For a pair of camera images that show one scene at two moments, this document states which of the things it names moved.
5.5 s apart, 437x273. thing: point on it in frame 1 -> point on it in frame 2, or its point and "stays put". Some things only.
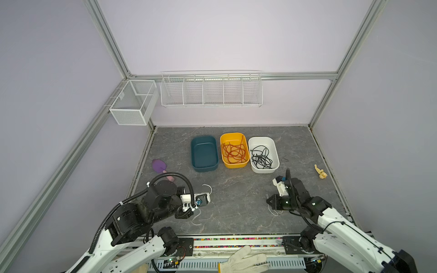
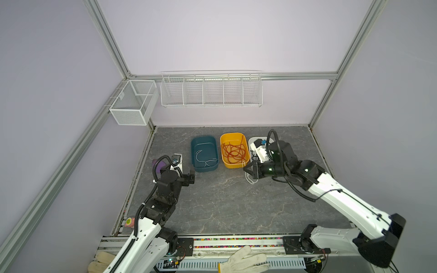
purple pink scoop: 160,166 stays put
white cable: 198,209 -> 215,159
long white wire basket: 212,89 stays put
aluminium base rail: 218,247 stays put
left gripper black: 184,214 -> 188,178
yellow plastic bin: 234,151 stays put
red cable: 235,153 stays put
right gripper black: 275,203 -> 254,173
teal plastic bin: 204,153 stays put
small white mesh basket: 135,103 stays put
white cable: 273,209 -> 248,178
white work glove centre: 239,263 stays put
